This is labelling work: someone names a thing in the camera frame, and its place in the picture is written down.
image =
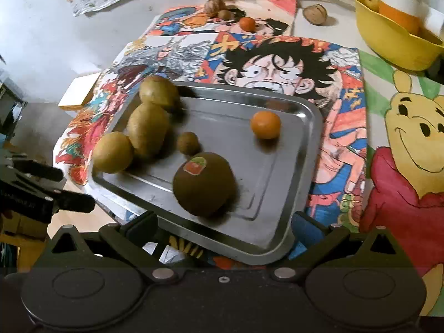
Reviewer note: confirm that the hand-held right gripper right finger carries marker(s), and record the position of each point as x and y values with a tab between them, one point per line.
305	229

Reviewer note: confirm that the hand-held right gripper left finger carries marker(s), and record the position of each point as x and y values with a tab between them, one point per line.
144	225

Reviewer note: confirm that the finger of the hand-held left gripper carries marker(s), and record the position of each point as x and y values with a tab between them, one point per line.
74	201
40	173

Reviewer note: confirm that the yellow lemon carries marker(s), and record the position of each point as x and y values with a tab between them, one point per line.
112	152

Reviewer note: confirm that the large kiwi with sticker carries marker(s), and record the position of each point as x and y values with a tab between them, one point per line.
204	187

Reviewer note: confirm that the brownish potato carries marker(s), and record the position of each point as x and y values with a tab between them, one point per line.
147	130

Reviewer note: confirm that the metal tray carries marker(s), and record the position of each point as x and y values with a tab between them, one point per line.
225	166

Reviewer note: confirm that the small orange tangerine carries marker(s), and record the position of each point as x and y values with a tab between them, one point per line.
247	23
265	124

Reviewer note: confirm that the yellowish potato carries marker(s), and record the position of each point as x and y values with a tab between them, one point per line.
158	92

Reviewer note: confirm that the wrinkled brown walnut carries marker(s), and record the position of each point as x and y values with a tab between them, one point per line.
315	14

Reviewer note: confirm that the striped round walnut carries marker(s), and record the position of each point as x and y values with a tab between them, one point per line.
214	7

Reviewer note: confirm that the red flame figure drawing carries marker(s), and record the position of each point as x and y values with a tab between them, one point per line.
79	135

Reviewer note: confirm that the white box yellow tape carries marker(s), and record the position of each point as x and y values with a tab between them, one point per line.
78	92

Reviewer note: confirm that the yellow bear drawing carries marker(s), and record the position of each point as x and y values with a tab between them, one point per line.
409	128

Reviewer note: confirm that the grey horned figure drawing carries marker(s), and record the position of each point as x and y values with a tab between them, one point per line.
180	55

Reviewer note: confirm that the yellow plastic bowl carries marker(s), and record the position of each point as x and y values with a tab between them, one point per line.
392	45

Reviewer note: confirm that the cartoon girls drawing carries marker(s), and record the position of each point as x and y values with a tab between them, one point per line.
270	10

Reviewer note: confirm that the white and orange cup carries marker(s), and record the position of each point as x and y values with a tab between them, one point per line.
399	3

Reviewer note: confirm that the white paper roll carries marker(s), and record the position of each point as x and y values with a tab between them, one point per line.
433	20

